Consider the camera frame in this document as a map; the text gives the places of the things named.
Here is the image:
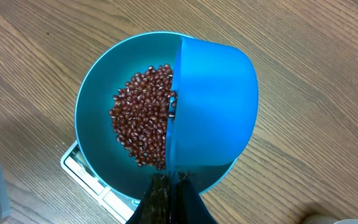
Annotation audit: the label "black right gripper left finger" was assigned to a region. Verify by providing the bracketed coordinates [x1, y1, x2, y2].
[126, 173, 172, 224]

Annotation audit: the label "white digital kitchen scale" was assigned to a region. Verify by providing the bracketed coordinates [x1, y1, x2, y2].
[60, 140, 140, 223]

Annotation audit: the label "blue plastic measuring scoop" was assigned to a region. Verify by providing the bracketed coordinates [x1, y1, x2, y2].
[166, 37, 259, 170]

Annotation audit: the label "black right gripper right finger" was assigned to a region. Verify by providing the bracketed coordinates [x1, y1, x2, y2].
[175, 172, 217, 224]

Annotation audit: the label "blue metal bowl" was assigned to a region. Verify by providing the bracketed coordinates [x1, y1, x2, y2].
[74, 30, 239, 202]

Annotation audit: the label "red beans in bowl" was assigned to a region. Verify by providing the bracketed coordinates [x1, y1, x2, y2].
[109, 64, 177, 170]

